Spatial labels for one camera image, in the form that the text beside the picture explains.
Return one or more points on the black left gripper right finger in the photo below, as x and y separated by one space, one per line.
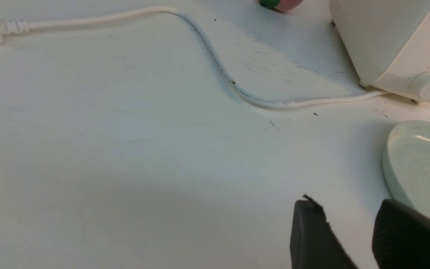
401 237

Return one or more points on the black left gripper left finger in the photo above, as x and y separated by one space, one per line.
313 245

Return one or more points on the light green round plate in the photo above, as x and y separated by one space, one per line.
406 164

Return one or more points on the white two-slot toaster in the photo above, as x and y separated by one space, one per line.
388 42

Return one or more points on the pink peach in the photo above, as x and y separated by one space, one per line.
280 5

